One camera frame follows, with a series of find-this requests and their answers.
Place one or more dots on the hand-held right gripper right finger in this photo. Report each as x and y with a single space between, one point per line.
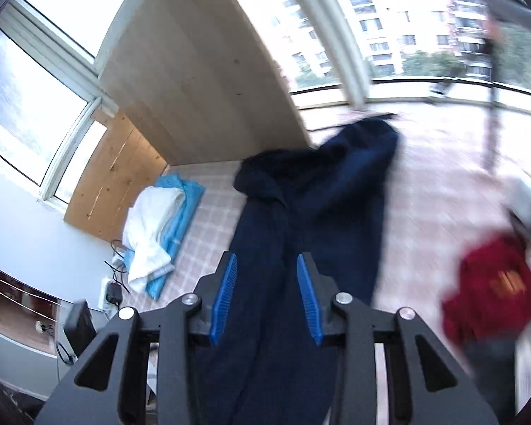
309 301

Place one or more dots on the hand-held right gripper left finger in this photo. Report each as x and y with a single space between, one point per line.
223 301

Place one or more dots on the navy blue pants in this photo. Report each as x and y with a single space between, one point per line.
314 195

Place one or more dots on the white folded cloth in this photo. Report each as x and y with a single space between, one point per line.
148 225

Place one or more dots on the black charger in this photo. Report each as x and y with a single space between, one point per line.
114 293

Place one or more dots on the blue folded blanket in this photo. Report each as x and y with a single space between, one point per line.
190 195

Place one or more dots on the white power strip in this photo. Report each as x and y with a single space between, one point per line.
102 294

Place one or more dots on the black box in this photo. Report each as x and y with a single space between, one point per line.
79 327

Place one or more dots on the pine wood panel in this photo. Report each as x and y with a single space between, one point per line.
110 186

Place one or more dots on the dark red garment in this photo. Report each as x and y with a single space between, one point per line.
482 292

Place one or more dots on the light wooden board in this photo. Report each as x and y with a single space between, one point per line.
194 66

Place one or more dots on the black tripod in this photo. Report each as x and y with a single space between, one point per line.
491 133

